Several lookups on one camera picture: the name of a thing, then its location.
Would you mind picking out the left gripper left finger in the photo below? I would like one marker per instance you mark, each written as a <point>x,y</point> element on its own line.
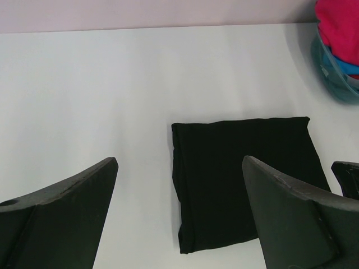
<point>59,226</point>

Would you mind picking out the blue t shirt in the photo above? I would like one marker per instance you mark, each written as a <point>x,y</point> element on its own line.
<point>347,68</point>

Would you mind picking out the black t shirt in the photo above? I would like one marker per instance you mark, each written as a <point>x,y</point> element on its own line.
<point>208,177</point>

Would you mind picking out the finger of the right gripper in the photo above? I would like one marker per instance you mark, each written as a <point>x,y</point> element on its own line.
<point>346,174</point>

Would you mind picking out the teal plastic basket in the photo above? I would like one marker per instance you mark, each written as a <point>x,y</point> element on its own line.
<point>341,86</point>

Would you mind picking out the pink t shirt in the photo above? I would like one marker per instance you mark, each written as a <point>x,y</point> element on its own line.
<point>338,27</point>

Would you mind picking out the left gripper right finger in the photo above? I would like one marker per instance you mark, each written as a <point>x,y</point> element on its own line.
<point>298,224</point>

